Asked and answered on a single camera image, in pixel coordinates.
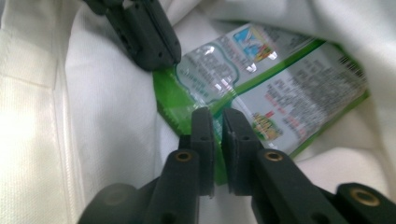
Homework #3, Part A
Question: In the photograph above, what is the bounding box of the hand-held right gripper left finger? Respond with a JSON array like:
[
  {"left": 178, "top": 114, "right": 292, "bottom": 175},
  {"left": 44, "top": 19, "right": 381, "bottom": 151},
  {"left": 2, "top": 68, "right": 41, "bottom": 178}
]
[{"left": 145, "top": 106, "right": 217, "bottom": 224}]

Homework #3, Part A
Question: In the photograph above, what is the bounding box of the green snack packet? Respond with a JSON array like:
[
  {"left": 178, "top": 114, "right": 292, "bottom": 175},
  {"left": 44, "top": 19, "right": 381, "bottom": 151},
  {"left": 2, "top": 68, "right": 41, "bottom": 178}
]
[{"left": 152, "top": 22, "right": 371, "bottom": 187}]

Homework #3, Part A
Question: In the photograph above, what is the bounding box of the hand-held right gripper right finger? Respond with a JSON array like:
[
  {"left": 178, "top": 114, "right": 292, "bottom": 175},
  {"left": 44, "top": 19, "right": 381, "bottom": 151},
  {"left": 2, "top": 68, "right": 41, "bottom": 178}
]
[{"left": 221, "top": 107, "right": 347, "bottom": 224}]

